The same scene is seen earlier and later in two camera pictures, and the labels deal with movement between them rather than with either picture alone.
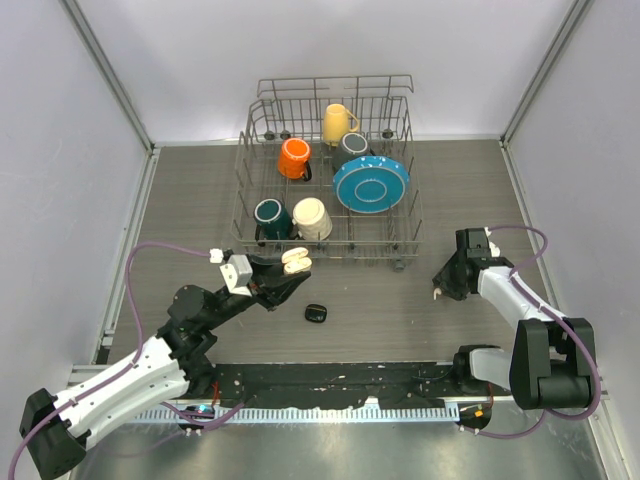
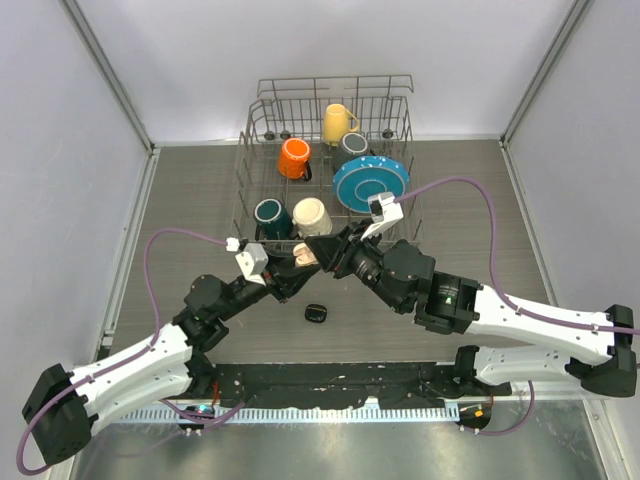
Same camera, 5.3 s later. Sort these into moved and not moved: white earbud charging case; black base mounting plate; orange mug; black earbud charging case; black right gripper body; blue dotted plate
Moved: white earbud charging case; black right gripper body
Not moved: black base mounting plate; blue dotted plate; black earbud charging case; orange mug
